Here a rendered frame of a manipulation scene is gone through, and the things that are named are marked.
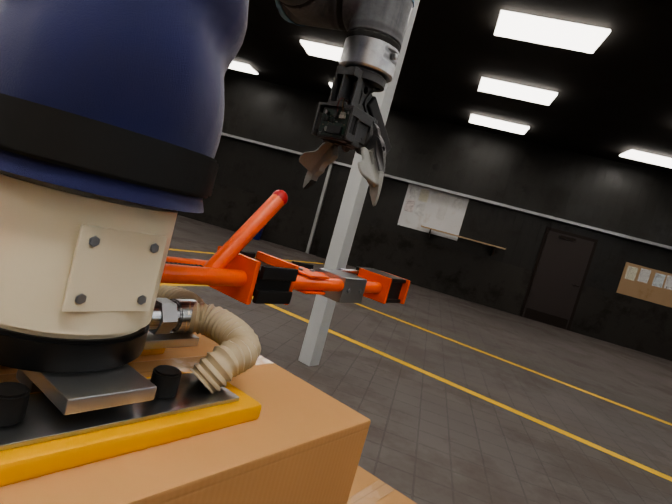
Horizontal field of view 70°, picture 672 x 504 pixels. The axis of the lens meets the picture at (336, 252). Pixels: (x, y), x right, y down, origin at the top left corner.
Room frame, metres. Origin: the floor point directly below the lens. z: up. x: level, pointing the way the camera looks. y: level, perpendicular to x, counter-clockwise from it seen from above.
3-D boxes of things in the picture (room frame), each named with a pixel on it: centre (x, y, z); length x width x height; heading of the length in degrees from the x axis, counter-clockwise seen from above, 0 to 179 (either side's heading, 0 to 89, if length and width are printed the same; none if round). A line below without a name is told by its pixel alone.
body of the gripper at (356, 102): (0.79, 0.03, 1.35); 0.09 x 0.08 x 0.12; 144
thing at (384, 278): (0.95, -0.11, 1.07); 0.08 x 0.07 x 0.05; 144
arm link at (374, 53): (0.79, 0.03, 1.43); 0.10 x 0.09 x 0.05; 54
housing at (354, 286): (0.84, -0.02, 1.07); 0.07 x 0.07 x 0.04; 54
